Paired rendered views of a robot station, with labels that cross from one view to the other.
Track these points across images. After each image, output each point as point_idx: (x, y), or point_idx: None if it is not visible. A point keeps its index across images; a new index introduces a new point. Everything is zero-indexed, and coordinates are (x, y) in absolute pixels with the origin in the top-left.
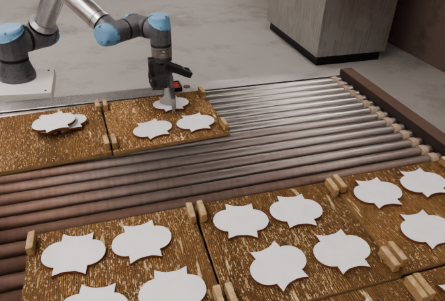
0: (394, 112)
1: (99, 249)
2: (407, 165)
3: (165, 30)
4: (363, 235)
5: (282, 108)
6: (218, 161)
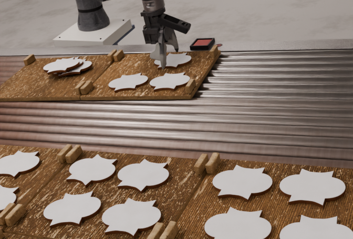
0: None
1: None
2: None
3: None
4: (170, 213)
5: (285, 80)
6: (149, 121)
